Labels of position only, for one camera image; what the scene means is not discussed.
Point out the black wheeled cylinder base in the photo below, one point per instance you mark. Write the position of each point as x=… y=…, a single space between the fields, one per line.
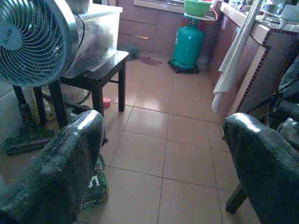
x=184 y=66

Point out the dark wooden stool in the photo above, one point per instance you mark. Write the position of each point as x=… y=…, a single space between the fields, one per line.
x=102 y=72

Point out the black fan stand base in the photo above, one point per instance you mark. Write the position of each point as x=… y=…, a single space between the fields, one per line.
x=25 y=137

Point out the white hanging cloth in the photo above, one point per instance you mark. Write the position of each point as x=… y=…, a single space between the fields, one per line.
x=236 y=53

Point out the green plastic basin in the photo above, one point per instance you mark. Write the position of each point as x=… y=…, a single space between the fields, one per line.
x=197 y=7

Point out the small red bowl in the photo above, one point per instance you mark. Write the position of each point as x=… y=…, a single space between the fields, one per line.
x=106 y=102

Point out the teal gas cylinder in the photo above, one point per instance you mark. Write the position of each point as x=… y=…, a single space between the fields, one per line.
x=188 y=45

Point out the clear plastic storage box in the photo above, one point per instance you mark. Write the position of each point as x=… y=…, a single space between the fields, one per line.
x=98 y=35

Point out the pink tiled kitchen counter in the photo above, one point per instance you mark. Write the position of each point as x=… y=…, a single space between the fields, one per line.
x=252 y=58

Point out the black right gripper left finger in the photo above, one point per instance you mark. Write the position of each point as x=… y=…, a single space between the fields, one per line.
x=58 y=163

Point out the green printed carton box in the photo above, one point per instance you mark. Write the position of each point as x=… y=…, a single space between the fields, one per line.
x=97 y=184

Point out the brown kitchen cabinet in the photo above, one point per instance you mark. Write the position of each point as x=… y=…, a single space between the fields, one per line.
x=149 y=25

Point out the silver round electric fan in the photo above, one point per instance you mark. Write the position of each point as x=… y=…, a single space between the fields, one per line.
x=28 y=42

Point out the dark red floor rag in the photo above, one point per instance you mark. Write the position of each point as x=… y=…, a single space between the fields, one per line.
x=150 y=61

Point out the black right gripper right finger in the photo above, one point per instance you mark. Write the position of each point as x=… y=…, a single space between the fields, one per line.
x=264 y=163

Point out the round white tray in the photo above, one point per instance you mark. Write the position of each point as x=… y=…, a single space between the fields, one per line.
x=198 y=16

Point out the dark wooden chair leg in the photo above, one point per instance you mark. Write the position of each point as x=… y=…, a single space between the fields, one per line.
x=236 y=198

